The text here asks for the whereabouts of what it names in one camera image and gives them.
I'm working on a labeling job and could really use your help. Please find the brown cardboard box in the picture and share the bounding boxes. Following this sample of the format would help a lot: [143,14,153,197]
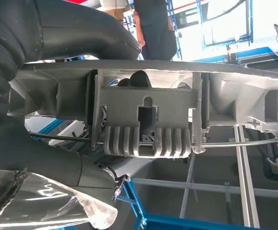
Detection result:
[104,0,131,22]

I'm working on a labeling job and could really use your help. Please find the person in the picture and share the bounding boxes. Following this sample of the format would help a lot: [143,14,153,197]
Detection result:
[132,0,178,61]

